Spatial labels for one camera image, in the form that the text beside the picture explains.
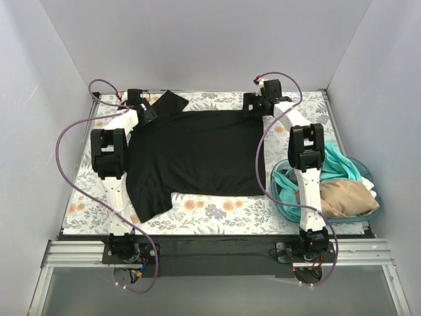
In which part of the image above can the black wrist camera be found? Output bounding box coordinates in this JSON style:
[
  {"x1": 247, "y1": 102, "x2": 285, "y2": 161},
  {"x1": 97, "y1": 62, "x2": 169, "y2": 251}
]
[
  {"x1": 126, "y1": 88, "x2": 143, "y2": 105},
  {"x1": 262, "y1": 79, "x2": 282, "y2": 102}
]

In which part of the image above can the white t shirt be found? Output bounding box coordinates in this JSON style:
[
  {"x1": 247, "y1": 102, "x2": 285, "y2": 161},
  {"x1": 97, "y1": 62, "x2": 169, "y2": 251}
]
[{"x1": 362, "y1": 177, "x2": 377, "y2": 198}]

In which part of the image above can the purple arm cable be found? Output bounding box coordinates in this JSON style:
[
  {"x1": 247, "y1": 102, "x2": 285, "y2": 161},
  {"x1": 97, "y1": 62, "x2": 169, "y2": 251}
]
[
  {"x1": 252, "y1": 71, "x2": 339, "y2": 286},
  {"x1": 55, "y1": 78, "x2": 160, "y2": 294}
]

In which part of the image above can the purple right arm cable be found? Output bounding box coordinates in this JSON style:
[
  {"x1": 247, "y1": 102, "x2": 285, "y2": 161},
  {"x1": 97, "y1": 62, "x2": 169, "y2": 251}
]
[{"x1": 252, "y1": 71, "x2": 339, "y2": 286}]

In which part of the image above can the black t shirt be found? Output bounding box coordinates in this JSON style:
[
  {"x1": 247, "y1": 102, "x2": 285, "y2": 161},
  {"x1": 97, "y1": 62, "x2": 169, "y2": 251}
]
[{"x1": 126, "y1": 91, "x2": 266, "y2": 222}]

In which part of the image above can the aluminium front rail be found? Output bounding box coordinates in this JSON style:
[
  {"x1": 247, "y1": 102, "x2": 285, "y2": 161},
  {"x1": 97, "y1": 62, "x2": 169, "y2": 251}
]
[{"x1": 41, "y1": 239, "x2": 395, "y2": 267}]

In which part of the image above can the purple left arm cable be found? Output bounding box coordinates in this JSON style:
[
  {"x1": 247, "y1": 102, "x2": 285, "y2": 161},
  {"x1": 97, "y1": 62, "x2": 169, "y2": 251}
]
[{"x1": 55, "y1": 78, "x2": 160, "y2": 294}]

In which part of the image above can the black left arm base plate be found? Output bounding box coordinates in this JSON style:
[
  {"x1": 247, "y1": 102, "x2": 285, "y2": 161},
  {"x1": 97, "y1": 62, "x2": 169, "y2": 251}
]
[{"x1": 102, "y1": 234, "x2": 161, "y2": 264}]

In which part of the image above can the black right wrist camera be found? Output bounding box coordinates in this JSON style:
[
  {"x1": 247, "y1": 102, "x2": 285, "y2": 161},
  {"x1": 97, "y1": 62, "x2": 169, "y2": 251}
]
[{"x1": 262, "y1": 79, "x2": 282, "y2": 102}]

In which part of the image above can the floral patterned table mat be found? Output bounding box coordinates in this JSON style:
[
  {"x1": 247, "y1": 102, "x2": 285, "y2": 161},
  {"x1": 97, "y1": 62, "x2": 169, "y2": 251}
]
[{"x1": 62, "y1": 91, "x2": 368, "y2": 236}]

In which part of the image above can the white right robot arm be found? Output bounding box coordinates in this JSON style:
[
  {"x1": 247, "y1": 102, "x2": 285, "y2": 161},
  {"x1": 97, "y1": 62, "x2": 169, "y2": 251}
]
[{"x1": 243, "y1": 93, "x2": 326, "y2": 234}]

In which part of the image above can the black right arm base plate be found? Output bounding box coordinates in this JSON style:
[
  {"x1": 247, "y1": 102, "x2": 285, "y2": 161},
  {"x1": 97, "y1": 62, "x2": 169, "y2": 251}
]
[{"x1": 274, "y1": 228, "x2": 336, "y2": 264}]

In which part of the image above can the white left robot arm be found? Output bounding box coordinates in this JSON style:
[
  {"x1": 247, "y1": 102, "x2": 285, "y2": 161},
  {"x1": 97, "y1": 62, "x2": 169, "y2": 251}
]
[{"x1": 90, "y1": 97, "x2": 157, "y2": 236}]

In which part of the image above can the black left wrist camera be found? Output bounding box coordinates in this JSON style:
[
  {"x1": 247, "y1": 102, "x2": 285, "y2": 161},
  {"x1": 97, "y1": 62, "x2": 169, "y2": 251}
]
[{"x1": 126, "y1": 88, "x2": 143, "y2": 105}]

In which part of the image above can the beige t shirt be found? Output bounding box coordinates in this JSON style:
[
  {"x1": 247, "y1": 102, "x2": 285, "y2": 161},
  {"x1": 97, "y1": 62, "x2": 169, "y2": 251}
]
[{"x1": 294, "y1": 179, "x2": 381, "y2": 219}]

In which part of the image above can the clear blue plastic basket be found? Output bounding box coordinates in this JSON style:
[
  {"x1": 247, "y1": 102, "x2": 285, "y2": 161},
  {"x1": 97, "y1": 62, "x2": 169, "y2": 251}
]
[{"x1": 271, "y1": 158, "x2": 380, "y2": 223}]

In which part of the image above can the teal t shirt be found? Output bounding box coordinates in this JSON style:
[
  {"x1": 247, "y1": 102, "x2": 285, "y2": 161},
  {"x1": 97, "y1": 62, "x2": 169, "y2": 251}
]
[{"x1": 277, "y1": 141, "x2": 347, "y2": 223}]

